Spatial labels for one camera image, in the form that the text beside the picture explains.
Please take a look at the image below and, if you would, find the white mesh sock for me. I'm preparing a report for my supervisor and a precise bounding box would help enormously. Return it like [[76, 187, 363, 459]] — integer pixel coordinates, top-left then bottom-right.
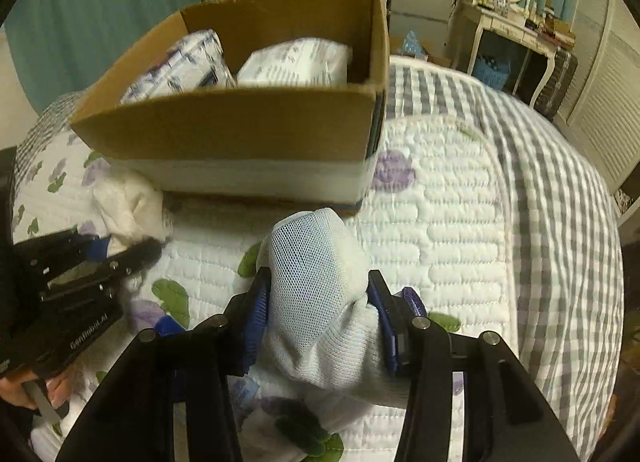
[[255, 208, 413, 410]]

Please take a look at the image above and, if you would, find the person's left hand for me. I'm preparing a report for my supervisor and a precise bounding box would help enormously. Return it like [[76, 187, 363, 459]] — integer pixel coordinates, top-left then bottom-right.
[[0, 371, 74, 413]]

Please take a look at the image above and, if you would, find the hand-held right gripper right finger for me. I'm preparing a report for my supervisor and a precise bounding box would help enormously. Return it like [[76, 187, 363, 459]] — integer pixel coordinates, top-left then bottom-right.
[[366, 270, 582, 462]]

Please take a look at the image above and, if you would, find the dark suitcase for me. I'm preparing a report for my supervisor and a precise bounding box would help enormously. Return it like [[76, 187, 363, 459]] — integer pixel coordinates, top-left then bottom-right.
[[536, 48, 579, 119]]

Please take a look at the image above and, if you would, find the blue patterned tissue pack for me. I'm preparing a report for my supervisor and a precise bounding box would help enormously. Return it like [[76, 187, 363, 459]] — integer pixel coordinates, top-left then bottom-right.
[[400, 31, 427, 59]]

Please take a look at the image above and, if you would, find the grey checkered bed sheet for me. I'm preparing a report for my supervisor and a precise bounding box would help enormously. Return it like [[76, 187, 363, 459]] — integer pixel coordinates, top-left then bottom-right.
[[384, 56, 627, 462]]

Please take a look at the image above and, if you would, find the blue plastic basket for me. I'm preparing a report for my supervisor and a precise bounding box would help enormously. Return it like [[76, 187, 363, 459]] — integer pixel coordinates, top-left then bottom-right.
[[472, 56, 512, 91]]

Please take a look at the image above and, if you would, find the silver small fridge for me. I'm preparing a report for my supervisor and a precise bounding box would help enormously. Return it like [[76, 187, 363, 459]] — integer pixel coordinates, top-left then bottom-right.
[[387, 0, 455, 38]]

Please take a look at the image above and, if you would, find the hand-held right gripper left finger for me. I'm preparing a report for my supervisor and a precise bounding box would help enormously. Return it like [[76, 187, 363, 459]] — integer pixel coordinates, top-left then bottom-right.
[[55, 271, 272, 462]]

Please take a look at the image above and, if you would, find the cardboard box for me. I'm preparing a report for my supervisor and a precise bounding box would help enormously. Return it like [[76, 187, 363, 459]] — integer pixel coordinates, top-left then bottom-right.
[[69, 0, 392, 209]]

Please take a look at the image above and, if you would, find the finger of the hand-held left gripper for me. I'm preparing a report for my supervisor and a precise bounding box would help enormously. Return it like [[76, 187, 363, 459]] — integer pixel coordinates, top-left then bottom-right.
[[75, 234, 112, 263], [106, 239, 164, 277]]

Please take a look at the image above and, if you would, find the white blue printed soft packet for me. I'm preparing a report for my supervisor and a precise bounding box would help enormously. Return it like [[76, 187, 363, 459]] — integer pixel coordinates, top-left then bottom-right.
[[120, 30, 237, 105]]

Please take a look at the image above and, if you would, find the white vanity table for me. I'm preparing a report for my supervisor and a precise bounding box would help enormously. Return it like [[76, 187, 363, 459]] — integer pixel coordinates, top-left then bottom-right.
[[456, 0, 577, 111]]

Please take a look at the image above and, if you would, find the white floral quilted blanket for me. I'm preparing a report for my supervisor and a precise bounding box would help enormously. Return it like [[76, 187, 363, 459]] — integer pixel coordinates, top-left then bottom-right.
[[10, 92, 522, 462]]

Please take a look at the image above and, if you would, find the white louvered wardrobe door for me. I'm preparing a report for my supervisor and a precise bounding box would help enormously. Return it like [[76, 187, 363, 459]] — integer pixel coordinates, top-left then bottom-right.
[[556, 0, 640, 195]]

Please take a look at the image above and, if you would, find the white cloth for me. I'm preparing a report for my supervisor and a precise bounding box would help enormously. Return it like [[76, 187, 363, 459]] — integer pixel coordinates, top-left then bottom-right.
[[94, 176, 175, 253]]

